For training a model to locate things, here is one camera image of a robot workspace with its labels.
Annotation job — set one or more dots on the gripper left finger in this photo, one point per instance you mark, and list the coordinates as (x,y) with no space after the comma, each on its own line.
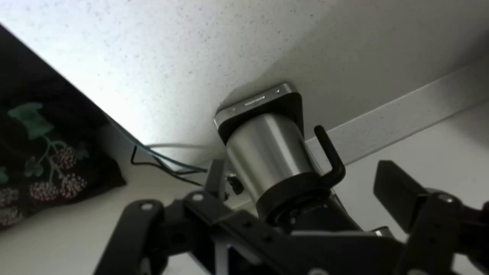
(137,233)

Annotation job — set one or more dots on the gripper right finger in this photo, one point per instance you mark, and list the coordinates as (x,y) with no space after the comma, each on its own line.
(431,225)

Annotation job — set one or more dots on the black coffee machine lever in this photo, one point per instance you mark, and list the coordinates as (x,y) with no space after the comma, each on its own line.
(330,156)

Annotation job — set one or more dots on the black berry print cloth bag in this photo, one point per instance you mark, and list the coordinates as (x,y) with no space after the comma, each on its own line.
(42,126)

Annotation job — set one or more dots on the silver and black coffee machine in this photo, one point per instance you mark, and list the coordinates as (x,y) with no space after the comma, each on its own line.
(267,149)

